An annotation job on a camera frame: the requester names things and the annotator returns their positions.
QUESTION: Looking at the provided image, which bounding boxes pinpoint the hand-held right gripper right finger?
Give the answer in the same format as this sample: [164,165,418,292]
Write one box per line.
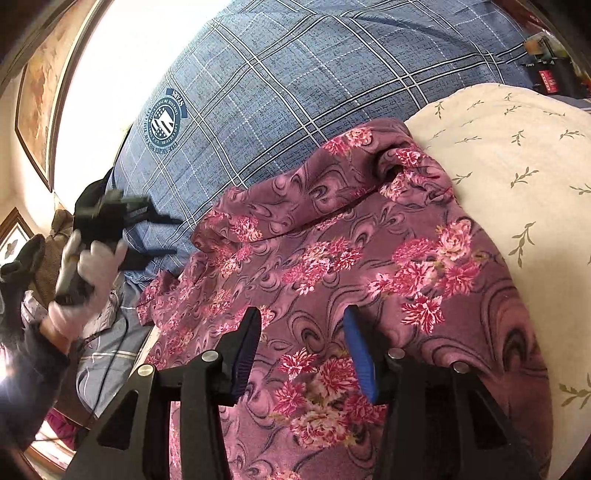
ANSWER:
[343,306,543,480]

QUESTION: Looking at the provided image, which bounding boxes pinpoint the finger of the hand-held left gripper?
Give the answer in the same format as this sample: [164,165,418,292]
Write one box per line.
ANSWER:
[137,209,184,227]
[120,247,179,273]

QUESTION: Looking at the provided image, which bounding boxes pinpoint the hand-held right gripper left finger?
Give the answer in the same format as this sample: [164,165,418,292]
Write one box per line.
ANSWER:
[68,307,263,480]

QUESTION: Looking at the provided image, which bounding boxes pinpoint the purple floral garment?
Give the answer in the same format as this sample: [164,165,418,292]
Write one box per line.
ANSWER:
[136,117,555,480]

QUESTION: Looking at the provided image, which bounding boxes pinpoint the person's left forearm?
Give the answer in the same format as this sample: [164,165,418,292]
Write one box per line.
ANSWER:
[0,295,75,457]

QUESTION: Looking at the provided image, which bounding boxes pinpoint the person's left hand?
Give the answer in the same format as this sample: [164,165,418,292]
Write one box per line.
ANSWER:
[48,228,129,340]

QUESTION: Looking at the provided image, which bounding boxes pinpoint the lilac patterned cloth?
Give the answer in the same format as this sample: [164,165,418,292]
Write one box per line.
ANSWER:
[18,288,123,345]

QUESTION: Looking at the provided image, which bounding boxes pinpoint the dark cloth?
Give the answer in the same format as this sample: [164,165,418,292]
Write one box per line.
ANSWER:
[0,234,46,297]

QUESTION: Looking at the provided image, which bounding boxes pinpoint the grey-blue striped bedsheet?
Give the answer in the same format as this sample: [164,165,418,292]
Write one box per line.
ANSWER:
[75,272,160,417]

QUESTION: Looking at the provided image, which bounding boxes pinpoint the blue plaid pillow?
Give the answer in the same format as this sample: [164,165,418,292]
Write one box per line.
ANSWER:
[104,0,546,278]

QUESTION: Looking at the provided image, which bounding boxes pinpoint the magenta cloth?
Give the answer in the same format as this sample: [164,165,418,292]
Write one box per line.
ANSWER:
[43,410,78,449]

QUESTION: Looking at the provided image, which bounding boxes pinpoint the cream leaf-print pillow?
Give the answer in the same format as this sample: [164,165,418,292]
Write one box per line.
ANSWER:
[404,83,591,480]

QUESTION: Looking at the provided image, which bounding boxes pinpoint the small framed wall picture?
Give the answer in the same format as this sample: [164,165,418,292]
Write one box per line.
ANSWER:
[0,208,36,260]

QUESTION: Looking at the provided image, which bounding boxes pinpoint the large framed wall picture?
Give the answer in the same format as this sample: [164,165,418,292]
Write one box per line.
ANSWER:
[14,0,112,193]

